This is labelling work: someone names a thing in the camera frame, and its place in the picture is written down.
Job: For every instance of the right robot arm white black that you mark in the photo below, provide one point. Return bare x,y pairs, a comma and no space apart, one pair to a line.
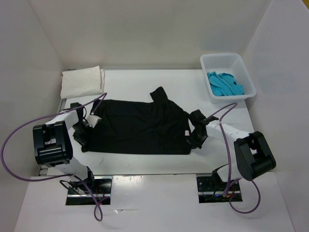
249,155

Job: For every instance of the cyan t shirt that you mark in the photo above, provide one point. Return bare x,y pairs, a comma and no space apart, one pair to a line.
224,84

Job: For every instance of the black t shirt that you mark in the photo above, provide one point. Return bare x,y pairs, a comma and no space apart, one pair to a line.
159,127

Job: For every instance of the white t shirt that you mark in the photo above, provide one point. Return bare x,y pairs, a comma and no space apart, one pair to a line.
83,82

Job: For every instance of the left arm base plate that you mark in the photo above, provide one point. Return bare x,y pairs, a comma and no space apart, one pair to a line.
77,193

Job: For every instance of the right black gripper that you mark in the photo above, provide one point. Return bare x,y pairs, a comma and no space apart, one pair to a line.
198,144

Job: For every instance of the white plastic basket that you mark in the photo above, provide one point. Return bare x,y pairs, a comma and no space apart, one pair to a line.
233,64

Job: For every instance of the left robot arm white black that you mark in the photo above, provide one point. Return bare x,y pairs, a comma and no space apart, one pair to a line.
53,148

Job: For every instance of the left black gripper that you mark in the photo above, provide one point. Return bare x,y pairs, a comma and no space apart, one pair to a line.
82,140

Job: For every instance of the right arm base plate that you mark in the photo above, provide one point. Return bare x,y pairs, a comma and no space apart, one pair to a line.
208,192

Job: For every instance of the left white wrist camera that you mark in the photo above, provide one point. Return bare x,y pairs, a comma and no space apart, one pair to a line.
93,120

